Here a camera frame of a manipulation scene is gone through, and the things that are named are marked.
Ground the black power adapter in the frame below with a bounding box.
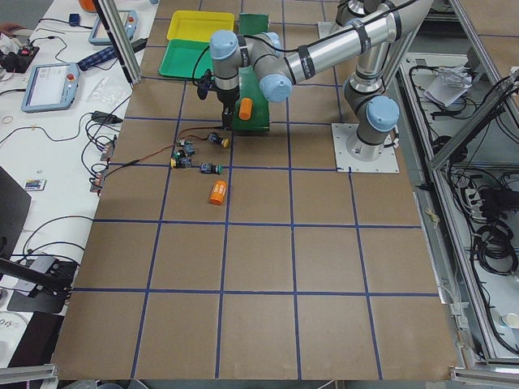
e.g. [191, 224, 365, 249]
[91, 111, 123, 125]

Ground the green plastic tray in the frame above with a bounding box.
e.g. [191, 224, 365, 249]
[158, 39, 212, 79]

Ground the clear plastic bag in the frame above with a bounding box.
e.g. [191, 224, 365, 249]
[88, 77, 131, 106]

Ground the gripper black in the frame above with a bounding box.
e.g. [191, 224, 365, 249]
[217, 87, 240, 130]

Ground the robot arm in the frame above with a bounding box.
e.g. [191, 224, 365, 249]
[197, 1, 432, 162]

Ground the teach pendant far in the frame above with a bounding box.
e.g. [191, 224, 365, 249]
[88, 9, 139, 45]

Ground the orange cylinder marked 4680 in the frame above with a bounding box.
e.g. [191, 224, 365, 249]
[208, 180, 228, 206]

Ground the red black power wire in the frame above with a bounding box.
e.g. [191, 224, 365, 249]
[97, 125, 224, 183]

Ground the teach pendant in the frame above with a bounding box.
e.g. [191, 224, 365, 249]
[88, 9, 139, 45]
[21, 62, 79, 113]

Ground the yellow plastic tray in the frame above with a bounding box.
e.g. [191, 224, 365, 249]
[166, 11, 235, 42]

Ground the aluminium frame post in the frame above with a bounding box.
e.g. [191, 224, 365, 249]
[93, 0, 142, 85]

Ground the green conveyor belt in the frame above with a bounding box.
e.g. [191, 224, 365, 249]
[233, 13, 270, 136]

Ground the plain orange cylinder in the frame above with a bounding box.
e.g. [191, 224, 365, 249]
[238, 97, 254, 121]

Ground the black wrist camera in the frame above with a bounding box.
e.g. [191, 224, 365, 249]
[197, 69, 214, 100]

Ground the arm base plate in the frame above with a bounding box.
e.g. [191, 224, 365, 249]
[318, 21, 343, 41]
[332, 123, 400, 174]

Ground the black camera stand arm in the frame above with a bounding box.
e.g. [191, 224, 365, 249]
[1, 254, 79, 299]

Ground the teach pendant near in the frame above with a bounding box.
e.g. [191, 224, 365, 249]
[21, 62, 79, 113]

